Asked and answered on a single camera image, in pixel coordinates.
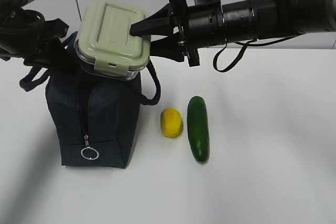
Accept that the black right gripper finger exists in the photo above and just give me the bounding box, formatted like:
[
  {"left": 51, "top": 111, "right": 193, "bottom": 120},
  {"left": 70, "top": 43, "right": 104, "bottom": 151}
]
[
  {"left": 150, "top": 36, "right": 185, "bottom": 62},
  {"left": 130, "top": 5, "right": 174, "bottom": 37}
]

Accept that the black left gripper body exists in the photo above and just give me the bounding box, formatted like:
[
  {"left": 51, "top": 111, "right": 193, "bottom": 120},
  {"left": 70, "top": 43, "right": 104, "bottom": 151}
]
[{"left": 1, "top": 8, "right": 69, "bottom": 60}]

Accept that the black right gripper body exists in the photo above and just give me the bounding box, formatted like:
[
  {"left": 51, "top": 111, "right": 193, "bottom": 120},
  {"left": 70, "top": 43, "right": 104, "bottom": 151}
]
[{"left": 169, "top": 0, "right": 223, "bottom": 67}]

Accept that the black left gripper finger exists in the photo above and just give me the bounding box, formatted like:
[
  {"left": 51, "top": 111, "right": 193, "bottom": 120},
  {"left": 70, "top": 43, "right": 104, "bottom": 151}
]
[
  {"left": 39, "top": 36, "right": 78, "bottom": 73},
  {"left": 23, "top": 54, "right": 50, "bottom": 82}
]

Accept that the glass container with green lid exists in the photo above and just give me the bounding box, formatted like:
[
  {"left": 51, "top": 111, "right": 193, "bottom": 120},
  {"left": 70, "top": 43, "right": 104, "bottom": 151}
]
[{"left": 74, "top": 0, "right": 151, "bottom": 81}]

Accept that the yellow lemon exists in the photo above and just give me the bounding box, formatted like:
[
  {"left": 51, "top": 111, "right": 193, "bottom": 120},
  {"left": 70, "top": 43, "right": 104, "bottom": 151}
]
[{"left": 160, "top": 108, "right": 183, "bottom": 137}]

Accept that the green cucumber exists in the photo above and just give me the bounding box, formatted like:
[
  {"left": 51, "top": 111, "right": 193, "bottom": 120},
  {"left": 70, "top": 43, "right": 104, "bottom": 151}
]
[{"left": 187, "top": 96, "right": 209, "bottom": 164}]

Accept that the dark navy fabric lunch bag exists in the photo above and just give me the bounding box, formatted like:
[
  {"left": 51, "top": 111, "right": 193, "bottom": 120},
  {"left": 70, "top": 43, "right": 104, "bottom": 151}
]
[{"left": 19, "top": 31, "right": 161, "bottom": 169}]

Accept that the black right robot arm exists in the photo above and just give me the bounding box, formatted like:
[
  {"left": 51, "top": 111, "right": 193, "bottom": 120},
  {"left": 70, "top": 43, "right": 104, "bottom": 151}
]
[{"left": 130, "top": 0, "right": 335, "bottom": 67}]

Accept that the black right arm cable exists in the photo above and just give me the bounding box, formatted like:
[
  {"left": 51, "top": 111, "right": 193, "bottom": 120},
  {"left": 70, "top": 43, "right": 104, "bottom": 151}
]
[{"left": 213, "top": 34, "right": 301, "bottom": 72}]

